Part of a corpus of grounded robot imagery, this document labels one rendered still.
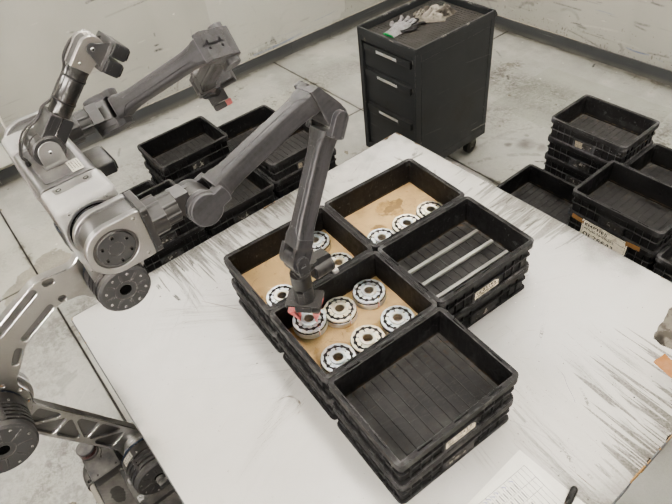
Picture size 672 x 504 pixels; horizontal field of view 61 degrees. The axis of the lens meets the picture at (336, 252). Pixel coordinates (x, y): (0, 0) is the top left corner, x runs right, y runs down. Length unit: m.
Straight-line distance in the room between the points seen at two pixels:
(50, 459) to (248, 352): 1.23
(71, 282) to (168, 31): 3.17
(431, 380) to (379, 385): 0.14
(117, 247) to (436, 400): 0.90
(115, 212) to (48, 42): 3.18
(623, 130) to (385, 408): 2.12
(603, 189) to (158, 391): 2.04
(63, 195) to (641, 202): 2.29
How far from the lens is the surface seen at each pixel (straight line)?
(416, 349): 1.69
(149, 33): 4.56
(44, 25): 4.32
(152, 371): 1.98
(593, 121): 3.28
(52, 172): 1.38
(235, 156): 1.30
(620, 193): 2.83
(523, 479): 1.66
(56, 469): 2.82
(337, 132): 1.38
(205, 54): 1.53
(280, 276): 1.92
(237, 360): 1.90
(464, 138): 3.62
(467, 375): 1.64
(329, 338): 1.72
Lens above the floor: 2.20
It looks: 44 degrees down
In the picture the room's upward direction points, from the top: 8 degrees counter-clockwise
